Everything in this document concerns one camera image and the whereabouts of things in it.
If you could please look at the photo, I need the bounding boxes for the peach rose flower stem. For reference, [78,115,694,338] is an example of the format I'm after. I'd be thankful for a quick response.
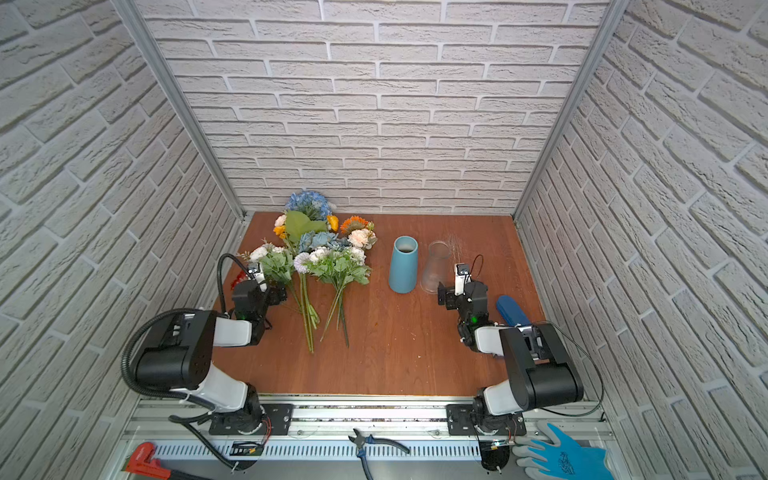
[347,228,377,250]

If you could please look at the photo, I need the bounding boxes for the white lilac flower bouquet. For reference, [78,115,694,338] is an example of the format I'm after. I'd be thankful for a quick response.
[294,246,372,345]

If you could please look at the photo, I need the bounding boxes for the blue spray bottle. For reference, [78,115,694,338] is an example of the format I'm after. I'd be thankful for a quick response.
[496,295,531,327]

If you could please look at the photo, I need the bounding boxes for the dusty blue flower stem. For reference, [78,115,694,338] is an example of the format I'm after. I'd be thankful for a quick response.
[298,231,351,253]

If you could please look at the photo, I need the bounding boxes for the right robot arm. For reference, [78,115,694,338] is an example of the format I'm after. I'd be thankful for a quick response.
[437,281,584,435]

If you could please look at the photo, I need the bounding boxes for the teal ceramic vase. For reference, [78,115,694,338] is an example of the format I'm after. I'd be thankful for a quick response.
[388,236,418,294]

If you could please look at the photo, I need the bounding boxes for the white pink flower bunch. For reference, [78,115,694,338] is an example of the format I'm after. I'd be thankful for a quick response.
[240,243,319,353]

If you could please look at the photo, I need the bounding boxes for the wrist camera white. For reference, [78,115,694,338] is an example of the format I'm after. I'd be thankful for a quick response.
[454,263,471,296]
[247,262,266,284]

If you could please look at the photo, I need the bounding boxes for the blue hydrangea flower stem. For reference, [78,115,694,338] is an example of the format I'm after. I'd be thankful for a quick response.
[285,191,333,221]

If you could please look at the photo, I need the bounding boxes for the black handled pliers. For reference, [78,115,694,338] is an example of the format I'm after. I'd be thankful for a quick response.
[348,428,412,480]

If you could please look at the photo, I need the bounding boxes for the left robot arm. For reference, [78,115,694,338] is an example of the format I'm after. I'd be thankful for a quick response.
[121,280,293,436]

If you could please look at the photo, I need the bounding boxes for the blue work glove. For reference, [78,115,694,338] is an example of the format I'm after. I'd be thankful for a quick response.
[511,421,614,480]

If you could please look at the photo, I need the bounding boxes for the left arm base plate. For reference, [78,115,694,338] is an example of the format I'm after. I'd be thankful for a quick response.
[209,403,294,436]

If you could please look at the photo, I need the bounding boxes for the orange gerbera flower stem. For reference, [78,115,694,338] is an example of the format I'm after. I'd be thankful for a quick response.
[340,216,369,235]

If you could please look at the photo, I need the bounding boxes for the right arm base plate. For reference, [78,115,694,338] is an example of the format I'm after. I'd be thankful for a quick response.
[446,404,527,437]

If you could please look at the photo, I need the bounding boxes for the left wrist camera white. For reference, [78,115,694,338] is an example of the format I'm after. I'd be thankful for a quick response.
[247,262,266,284]

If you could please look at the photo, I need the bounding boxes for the red clamp tool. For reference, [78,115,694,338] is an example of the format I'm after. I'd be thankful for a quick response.
[123,442,171,480]

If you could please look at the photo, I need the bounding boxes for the clear ribbed glass vase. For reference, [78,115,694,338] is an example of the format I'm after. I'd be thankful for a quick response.
[420,240,454,294]

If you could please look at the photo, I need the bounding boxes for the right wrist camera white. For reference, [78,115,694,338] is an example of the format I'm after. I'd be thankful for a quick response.
[454,263,471,296]

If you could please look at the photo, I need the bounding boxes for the aluminium rail frame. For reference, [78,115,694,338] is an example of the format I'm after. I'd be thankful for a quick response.
[107,392,619,463]

